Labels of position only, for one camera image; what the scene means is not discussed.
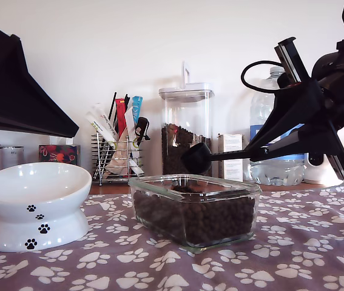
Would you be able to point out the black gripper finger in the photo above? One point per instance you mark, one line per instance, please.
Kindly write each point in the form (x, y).
(299, 106)
(317, 142)
(14, 78)
(8, 116)

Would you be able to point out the black plastic measuring scoop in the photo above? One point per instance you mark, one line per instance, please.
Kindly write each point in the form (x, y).
(196, 160)

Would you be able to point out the white paw print cat bowl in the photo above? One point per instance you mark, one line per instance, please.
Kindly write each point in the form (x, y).
(38, 182)

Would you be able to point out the brown cat food kibble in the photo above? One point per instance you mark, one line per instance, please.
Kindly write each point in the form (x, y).
(214, 221)
(171, 157)

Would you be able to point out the rectangular clear glass food dish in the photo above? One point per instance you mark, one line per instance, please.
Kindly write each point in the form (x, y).
(196, 249)

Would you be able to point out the silver tin can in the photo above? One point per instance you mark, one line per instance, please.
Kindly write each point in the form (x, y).
(14, 156)

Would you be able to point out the large clear water bottle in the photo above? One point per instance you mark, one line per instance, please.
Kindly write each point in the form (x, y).
(259, 115)

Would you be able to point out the white tissue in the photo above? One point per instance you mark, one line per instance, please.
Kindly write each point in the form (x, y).
(62, 141)

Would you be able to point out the red floral tissue box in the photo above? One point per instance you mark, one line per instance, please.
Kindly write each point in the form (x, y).
(59, 156)

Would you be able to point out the small white cardboard box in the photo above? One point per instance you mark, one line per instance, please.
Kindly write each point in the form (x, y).
(232, 142)

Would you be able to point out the white sachet green lettering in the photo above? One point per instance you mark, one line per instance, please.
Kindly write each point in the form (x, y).
(99, 128)

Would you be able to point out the thin black stick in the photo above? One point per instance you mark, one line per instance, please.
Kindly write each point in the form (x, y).
(127, 101)
(112, 106)

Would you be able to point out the tall clear jar white lid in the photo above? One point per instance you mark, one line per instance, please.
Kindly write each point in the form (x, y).
(187, 106)

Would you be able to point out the beige paper packet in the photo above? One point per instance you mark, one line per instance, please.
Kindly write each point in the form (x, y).
(118, 160)

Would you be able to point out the blue sachet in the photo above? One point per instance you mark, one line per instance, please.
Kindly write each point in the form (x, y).
(137, 109)

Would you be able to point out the black clip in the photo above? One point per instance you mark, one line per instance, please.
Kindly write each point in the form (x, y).
(142, 122)

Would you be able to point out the purple paw print tablecloth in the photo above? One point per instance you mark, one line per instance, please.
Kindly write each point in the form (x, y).
(159, 266)

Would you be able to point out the small white round camera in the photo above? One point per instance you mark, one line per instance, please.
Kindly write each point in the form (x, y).
(314, 176)

